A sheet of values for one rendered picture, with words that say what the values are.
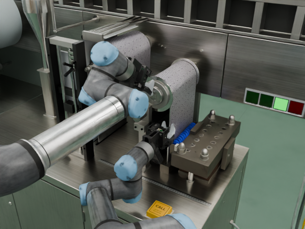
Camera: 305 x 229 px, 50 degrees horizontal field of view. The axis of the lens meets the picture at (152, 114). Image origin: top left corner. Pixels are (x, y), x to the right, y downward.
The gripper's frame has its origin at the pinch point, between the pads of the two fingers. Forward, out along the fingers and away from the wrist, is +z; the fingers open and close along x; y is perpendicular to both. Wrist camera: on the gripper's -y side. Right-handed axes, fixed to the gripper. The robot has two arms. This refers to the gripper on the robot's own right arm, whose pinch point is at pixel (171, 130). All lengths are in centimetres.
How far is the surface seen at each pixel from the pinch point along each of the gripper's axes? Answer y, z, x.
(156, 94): 17.1, -5.1, 4.5
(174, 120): 3.8, 2.2, -0.3
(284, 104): 9.7, 28.7, -37.6
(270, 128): -109, 218, -9
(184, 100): 9.6, 9.9, -0.3
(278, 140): -109, 199, -21
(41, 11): 39, 4, 72
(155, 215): -16.6, -29.8, -10.2
